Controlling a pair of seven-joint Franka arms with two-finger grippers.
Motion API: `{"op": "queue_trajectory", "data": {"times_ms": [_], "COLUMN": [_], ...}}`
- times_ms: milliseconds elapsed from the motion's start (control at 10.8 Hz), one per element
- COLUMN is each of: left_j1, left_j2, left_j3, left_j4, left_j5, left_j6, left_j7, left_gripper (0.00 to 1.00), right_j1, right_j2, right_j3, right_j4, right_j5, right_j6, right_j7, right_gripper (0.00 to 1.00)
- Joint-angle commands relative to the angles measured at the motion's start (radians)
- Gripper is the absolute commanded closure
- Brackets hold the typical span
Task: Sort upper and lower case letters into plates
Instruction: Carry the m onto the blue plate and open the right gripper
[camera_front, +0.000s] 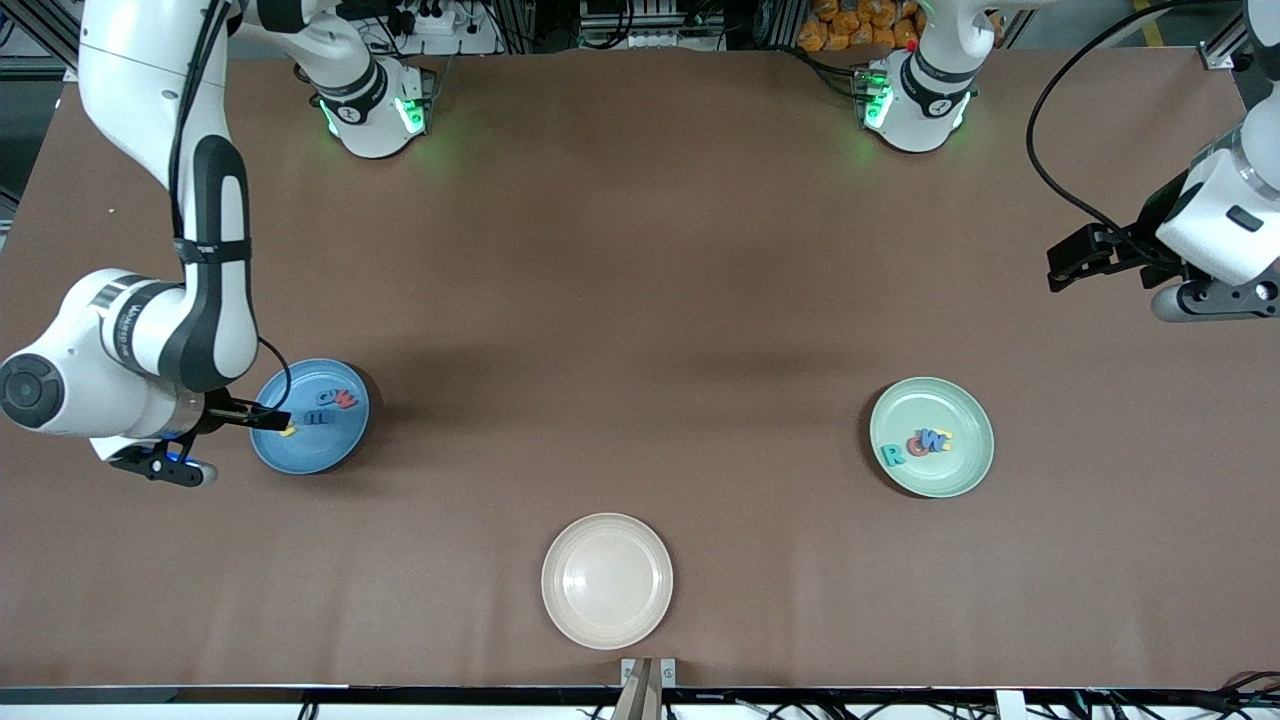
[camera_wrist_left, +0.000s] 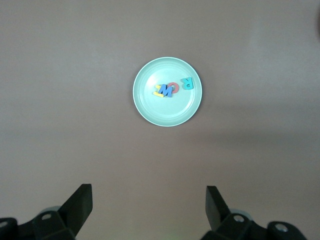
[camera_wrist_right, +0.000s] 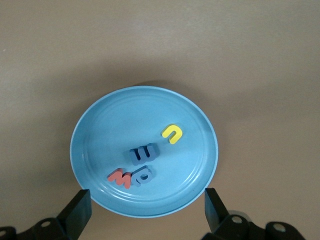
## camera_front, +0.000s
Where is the blue plate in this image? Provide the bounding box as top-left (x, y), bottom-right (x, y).
top-left (249, 358), bottom-right (371, 475)

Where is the light green plate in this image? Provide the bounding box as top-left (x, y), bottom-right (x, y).
top-left (868, 376), bottom-right (996, 499)

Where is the orange snack bag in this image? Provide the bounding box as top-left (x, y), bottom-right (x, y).
top-left (797, 0), bottom-right (926, 51)

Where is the brown table mat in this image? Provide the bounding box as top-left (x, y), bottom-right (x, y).
top-left (0, 48), bottom-right (1280, 691)

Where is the beige plate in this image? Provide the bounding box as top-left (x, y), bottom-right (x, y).
top-left (541, 512), bottom-right (674, 651)

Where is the white power strip with plugs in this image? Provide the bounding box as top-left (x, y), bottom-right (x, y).
top-left (385, 0), bottom-right (501, 56)

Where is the long white power strip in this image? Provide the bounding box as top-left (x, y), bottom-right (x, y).
top-left (578, 0), bottom-right (729, 53)

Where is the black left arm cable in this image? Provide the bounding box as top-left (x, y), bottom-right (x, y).
top-left (1027, 0), bottom-right (1201, 251)

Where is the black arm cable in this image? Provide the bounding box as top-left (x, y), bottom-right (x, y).
top-left (168, 0), bottom-right (293, 416)
top-left (1027, 0), bottom-right (1201, 251)

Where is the aluminium frame beam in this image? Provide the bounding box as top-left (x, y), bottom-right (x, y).
top-left (0, 0), bottom-right (96, 83)
top-left (1198, 0), bottom-right (1251, 73)

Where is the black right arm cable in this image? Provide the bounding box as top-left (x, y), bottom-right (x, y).
top-left (168, 0), bottom-right (293, 416)

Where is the dark cable bundle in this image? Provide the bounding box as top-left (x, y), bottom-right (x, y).
top-left (1085, 672), bottom-right (1280, 720)

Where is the tan mount pole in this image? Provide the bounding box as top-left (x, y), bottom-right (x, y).
top-left (610, 660), bottom-right (664, 720)

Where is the grey metal mount bracket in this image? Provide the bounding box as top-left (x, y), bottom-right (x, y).
top-left (620, 656), bottom-right (678, 691)

